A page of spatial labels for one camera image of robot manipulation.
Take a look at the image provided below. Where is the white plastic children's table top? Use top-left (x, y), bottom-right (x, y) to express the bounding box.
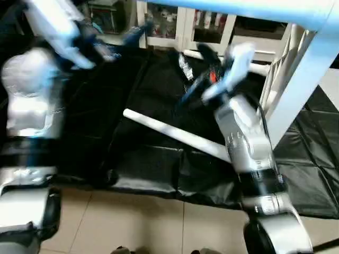
top-left (262, 22), bottom-right (339, 150)

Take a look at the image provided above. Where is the teal plastic object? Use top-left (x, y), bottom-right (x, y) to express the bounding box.
top-left (89, 20), bottom-right (105, 34)

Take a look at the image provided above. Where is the white glass door cabinet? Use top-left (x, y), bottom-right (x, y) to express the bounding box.
top-left (135, 0), bottom-right (293, 51)

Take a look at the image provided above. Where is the black plastic work mat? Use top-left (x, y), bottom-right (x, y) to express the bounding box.
top-left (0, 32), bottom-right (339, 219)

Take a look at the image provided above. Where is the white side table board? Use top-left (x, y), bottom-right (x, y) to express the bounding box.
top-left (317, 68), bottom-right (339, 104)

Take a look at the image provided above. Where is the dark right robot foot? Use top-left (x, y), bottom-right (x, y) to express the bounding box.
top-left (192, 247), bottom-right (219, 254)

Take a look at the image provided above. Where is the dark robot foot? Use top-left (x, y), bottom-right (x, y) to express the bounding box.
top-left (192, 247), bottom-right (219, 254)
top-left (112, 245), bottom-right (136, 254)

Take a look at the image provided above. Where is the dark left robot foot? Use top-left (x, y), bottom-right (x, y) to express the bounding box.
top-left (112, 245), bottom-right (136, 254)

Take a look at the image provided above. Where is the black metal table leg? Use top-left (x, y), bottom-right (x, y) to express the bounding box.
top-left (313, 239), bottom-right (339, 253)

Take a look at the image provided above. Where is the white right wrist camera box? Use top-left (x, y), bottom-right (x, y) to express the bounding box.
top-left (203, 42), bottom-right (257, 104)

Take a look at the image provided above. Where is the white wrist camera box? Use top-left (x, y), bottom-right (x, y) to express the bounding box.
top-left (22, 0), bottom-right (97, 70)
top-left (203, 42), bottom-right (257, 104)

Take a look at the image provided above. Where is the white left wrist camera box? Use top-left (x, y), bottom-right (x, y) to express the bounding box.
top-left (22, 0), bottom-right (97, 70)

